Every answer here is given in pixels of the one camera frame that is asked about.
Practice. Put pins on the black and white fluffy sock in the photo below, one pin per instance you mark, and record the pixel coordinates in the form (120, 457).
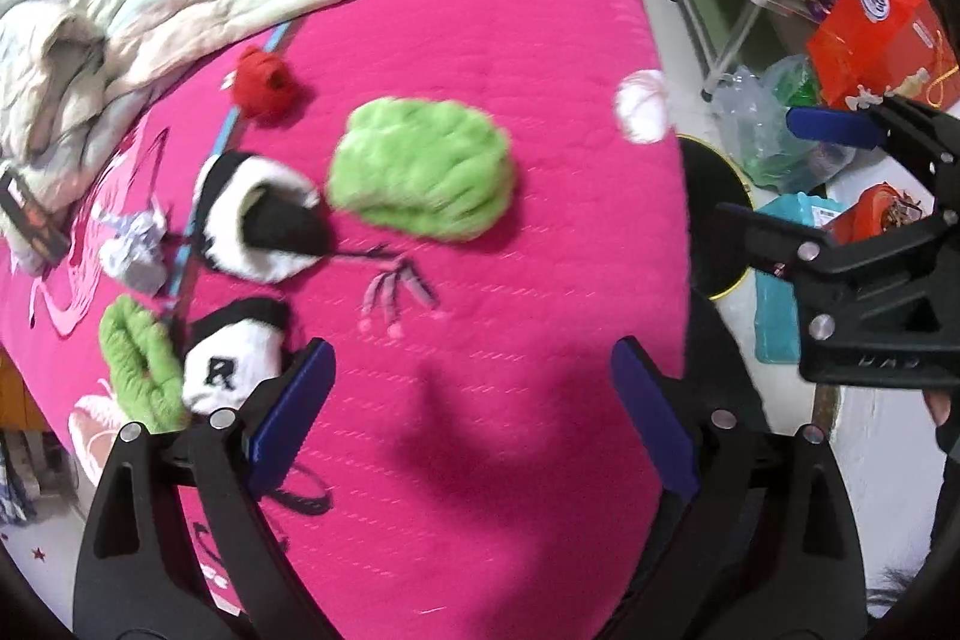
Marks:
(232, 212)

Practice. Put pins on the black snack packet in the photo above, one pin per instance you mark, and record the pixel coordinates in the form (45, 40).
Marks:
(30, 212)

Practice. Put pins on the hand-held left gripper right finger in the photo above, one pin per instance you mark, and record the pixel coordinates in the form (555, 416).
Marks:
(651, 422)

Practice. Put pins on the grey paper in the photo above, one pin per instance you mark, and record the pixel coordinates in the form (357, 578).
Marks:
(135, 254)

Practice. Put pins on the small green fluffy sock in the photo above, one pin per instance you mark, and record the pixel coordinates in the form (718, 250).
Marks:
(139, 362)

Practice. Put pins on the clear plastic bag green contents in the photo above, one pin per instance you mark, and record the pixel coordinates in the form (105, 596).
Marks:
(757, 123)

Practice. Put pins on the blue plastic bag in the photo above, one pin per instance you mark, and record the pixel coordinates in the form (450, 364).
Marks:
(776, 317)

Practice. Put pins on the orange gift bag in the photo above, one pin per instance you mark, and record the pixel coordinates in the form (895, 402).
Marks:
(877, 25)

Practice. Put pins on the person's right hand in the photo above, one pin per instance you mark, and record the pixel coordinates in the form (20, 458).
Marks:
(943, 407)

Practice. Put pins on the white sock with letter mark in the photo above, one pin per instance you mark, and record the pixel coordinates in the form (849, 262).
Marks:
(225, 370)

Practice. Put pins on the pink quilted bedspread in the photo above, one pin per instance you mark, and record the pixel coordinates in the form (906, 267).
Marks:
(487, 48)

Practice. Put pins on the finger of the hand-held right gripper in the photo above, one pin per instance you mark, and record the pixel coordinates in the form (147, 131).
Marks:
(825, 126)
(757, 231)

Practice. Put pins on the large green fluffy sock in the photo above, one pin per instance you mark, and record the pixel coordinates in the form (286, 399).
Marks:
(427, 168)

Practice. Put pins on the black bin with yellow rim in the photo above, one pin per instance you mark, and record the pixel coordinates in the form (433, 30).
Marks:
(709, 197)

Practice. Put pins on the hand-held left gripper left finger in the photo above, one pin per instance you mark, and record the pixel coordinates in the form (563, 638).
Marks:
(294, 406)

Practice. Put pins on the red sock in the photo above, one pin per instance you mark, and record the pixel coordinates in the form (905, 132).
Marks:
(262, 85)

